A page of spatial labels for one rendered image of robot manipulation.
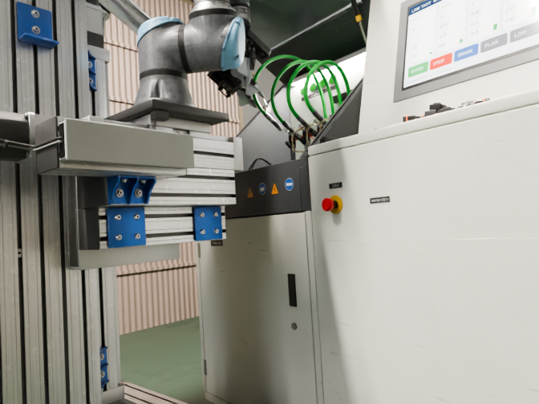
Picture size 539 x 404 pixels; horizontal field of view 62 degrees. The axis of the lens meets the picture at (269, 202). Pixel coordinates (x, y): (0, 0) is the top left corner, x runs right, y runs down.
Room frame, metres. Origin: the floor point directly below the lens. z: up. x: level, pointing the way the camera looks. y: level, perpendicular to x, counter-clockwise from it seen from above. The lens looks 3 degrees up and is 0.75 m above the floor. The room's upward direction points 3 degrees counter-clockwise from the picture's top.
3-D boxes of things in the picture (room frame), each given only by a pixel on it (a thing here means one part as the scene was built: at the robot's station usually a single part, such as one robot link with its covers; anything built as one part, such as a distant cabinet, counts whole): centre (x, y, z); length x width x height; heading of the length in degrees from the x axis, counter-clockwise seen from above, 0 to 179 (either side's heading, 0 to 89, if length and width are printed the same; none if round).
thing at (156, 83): (1.10, 0.24, 1.09); 0.15 x 0.15 x 0.10
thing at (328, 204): (1.23, -0.17, 0.80); 0.05 x 0.04 x 0.05; 39
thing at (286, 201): (1.60, 0.08, 0.87); 0.62 x 0.04 x 0.16; 39
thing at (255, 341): (1.60, 0.10, 0.44); 0.65 x 0.02 x 0.68; 39
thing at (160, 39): (1.10, 0.24, 1.20); 0.13 x 0.12 x 0.14; 83
